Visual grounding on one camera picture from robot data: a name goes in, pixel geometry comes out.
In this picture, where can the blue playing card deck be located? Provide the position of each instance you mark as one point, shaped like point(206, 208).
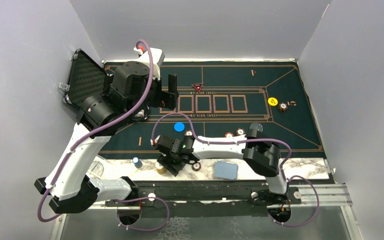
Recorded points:
point(225, 170)

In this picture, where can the green poker table mat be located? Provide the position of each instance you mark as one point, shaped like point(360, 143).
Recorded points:
point(233, 95)

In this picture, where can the blue round button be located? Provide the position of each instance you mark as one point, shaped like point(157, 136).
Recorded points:
point(179, 127)

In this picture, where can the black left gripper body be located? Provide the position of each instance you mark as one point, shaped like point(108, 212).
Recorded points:
point(157, 98)

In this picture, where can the yellow poker chip stack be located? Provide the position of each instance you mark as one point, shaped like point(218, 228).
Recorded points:
point(160, 169)

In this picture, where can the black mounting rail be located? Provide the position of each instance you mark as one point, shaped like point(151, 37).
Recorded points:
point(203, 198)

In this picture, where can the blue poker chip stack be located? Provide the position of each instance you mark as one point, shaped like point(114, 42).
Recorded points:
point(137, 162)

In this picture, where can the yellow round button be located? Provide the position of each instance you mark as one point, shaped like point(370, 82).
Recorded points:
point(272, 101)

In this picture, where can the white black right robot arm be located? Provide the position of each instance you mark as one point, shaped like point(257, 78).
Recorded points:
point(261, 154)

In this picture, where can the brown poker chip stack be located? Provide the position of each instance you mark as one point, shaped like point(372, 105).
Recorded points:
point(196, 166)

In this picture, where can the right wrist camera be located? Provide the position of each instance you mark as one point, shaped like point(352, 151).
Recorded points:
point(166, 145)

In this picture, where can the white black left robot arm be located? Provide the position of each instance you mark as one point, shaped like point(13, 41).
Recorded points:
point(114, 101)

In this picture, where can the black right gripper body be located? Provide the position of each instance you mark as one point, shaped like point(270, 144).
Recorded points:
point(171, 163)

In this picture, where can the white round button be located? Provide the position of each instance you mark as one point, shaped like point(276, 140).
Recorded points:
point(260, 127)

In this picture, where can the red triangular dealer button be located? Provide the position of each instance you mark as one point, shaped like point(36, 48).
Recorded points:
point(197, 87)

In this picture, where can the black poker chip case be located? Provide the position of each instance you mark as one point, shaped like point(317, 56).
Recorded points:
point(86, 78)

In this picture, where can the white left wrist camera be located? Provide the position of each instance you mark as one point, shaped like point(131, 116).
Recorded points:
point(155, 59)

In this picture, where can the mixed chips row in case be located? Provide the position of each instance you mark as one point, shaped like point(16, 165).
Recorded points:
point(140, 115)

